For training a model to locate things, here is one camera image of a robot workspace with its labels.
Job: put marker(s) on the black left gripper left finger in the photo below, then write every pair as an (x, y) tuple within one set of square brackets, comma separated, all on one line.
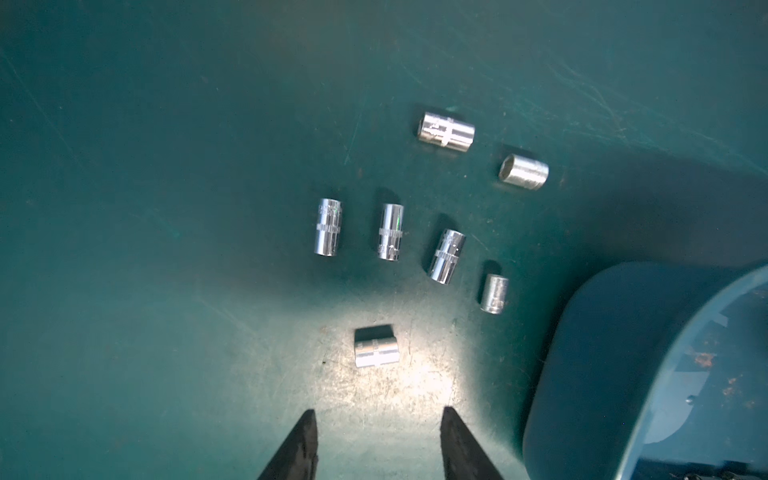
[(297, 456)]

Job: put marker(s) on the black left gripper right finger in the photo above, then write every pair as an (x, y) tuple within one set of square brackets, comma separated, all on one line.
[(463, 457)]

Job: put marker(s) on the chrome socket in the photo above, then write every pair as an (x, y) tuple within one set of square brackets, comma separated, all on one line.
[(523, 172), (391, 232), (445, 132), (328, 227), (493, 299), (446, 256), (376, 352)]

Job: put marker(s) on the teal plastic storage box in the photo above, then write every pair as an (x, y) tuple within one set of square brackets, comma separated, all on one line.
[(655, 371)]

